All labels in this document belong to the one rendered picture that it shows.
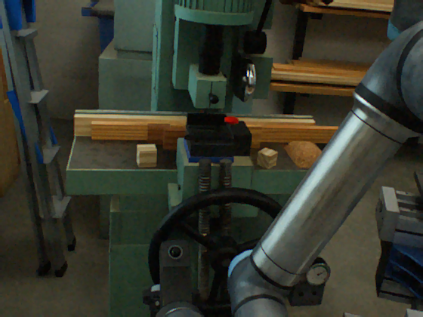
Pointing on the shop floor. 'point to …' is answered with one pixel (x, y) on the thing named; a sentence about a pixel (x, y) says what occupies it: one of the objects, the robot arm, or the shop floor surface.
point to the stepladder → (13, 33)
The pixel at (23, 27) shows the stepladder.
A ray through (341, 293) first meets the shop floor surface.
